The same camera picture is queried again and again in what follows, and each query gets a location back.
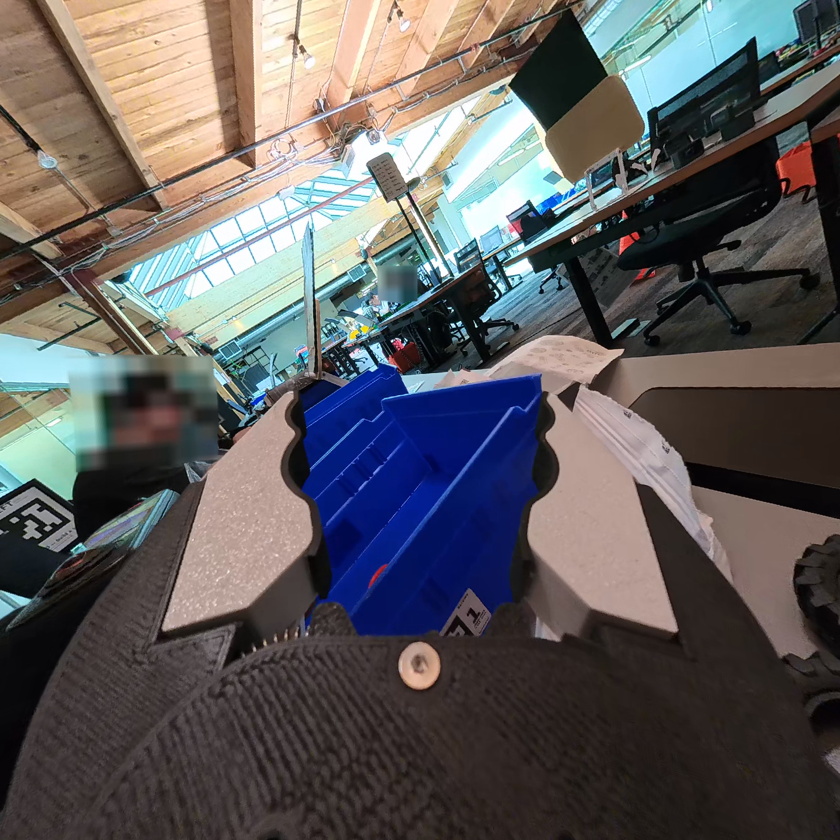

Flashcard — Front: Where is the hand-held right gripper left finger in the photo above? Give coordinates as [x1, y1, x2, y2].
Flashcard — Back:
[161, 390, 331, 639]

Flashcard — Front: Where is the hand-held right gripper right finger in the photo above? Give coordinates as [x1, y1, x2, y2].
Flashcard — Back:
[517, 390, 681, 644]

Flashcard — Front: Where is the blue plastic bin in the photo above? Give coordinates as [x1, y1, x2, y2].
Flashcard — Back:
[301, 364, 409, 506]
[315, 374, 546, 639]

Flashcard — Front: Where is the background office desk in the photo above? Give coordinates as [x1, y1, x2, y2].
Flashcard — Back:
[518, 62, 840, 347]
[377, 262, 500, 365]

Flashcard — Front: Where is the person's black sweater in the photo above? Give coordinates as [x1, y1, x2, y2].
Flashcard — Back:
[71, 459, 198, 549]

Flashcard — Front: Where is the black toy tyre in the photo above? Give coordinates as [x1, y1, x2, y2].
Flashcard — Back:
[791, 535, 840, 657]
[781, 650, 840, 723]

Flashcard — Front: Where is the white instruction poster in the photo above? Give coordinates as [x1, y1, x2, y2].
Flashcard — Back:
[303, 222, 324, 383]

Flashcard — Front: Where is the orange traffic cone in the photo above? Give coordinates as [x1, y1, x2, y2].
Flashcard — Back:
[617, 233, 657, 284]

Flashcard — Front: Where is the white sign on stand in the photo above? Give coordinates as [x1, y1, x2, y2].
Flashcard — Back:
[365, 152, 457, 280]

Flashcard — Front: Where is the orange crate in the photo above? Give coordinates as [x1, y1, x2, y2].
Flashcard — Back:
[776, 144, 824, 196]

